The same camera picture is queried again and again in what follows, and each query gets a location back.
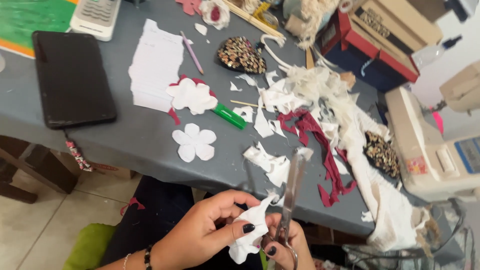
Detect green cutting mat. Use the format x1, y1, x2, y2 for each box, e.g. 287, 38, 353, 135
0, 0, 79, 59

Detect heap of white fabric scraps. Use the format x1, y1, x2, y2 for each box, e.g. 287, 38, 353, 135
229, 64, 432, 253

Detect gray tablecloth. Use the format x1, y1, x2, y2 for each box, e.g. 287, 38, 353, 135
0, 0, 466, 263

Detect person's dark trousers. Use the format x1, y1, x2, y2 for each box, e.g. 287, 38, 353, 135
100, 175, 263, 270

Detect white fabric piece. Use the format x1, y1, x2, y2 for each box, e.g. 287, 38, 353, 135
227, 193, 281, 265

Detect dark red fabric scraps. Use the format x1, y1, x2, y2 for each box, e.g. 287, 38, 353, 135
277, 109, 358, 208

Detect white and red fabric rose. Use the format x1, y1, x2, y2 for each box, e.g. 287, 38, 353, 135
199, 0, 231, 31

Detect green cushion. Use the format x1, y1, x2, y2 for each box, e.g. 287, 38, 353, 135
62, 223, 118, 270

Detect black sequined fabric piece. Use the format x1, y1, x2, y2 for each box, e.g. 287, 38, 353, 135
363, 131, 401, 179

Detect silver scissors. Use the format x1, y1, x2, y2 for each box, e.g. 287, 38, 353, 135
261, 151, 307, 270

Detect white fabric flower cutout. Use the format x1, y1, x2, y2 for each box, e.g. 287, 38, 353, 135
172, 123, 217, 163

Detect white remote control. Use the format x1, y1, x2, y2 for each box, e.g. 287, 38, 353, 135
69, 0, 122, 42

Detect black tablet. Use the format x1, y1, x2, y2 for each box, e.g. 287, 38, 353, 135
31, 30, 118, 130

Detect black bead bracelet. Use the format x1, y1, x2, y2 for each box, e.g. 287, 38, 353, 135
144, 244, 154, 270

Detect red and blue cardboard box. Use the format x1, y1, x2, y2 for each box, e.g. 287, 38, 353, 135
317, 0, 445, 93

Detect person's left hand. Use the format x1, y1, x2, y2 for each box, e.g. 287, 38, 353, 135
154, 189, 280, 270

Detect clear spray bottle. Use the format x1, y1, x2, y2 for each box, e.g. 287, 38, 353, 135
410, 34, 463, 72

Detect white sewing machine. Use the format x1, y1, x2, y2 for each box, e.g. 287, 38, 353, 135
385, 60, 480, 203

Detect torn white lined paper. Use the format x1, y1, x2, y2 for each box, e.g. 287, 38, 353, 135
128, 18, 185, 113

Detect pink fabric flower cutout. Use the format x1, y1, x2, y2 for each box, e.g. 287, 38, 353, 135
175, 0, 203, 16

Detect white fabric flower on red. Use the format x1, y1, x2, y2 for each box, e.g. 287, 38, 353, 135
165, 74, 219, 126

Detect person's right hand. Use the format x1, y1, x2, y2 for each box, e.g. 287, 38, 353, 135
261, 213, 316, 270

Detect wooden skewer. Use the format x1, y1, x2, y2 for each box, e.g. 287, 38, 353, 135
230, 99, 267, 110

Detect beaded phone strap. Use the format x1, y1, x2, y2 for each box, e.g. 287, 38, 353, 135
64, 139, 94, 173

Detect wooden bench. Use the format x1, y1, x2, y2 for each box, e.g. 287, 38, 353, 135
0, 135, 79, 205

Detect purple pencil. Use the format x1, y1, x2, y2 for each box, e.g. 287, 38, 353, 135
180, 31, 205, 76

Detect bundle of wooden skewers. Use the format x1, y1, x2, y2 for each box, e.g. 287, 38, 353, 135
222, 0, 286, 39

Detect black sequined heart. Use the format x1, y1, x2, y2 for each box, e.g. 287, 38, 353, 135
216, 36, 268, 75

